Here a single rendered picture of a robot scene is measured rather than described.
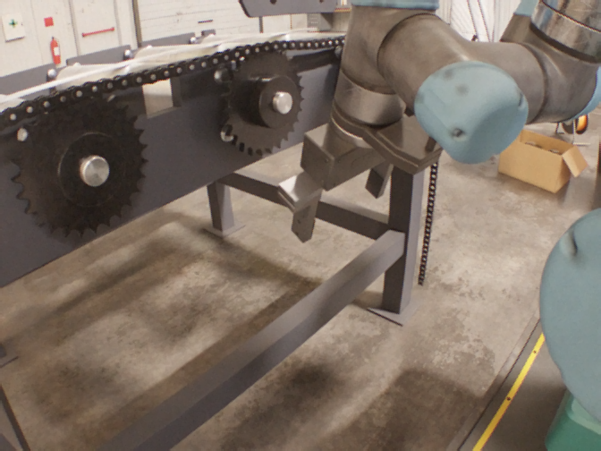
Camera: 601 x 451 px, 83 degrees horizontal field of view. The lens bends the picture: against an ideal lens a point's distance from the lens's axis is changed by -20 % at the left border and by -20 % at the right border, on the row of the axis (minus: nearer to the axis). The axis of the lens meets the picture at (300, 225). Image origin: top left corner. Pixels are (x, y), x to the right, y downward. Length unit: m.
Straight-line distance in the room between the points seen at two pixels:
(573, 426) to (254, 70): 0.57
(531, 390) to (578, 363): 0.72
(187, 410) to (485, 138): 0.71
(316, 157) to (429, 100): 0.18
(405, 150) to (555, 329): 0.25
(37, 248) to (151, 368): 0.92
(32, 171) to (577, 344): 0.48
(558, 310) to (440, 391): 1.09
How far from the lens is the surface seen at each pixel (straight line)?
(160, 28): 10.95
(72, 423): 1.37
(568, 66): 0.38
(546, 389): 0.94
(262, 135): 0.64
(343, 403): 1.22
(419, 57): 0.31
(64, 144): 0.46
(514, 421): 0.86
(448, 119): 0.29
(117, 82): 0.49
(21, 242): 0.54
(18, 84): 1.47
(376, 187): 0.59
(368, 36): 0.36
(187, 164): 0.62
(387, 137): 0.40
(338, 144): 0.43
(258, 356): 0.90
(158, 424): 0.83
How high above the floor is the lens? 1.00
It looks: 30 degrees down
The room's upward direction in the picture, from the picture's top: 3 degrees counter-clockwise
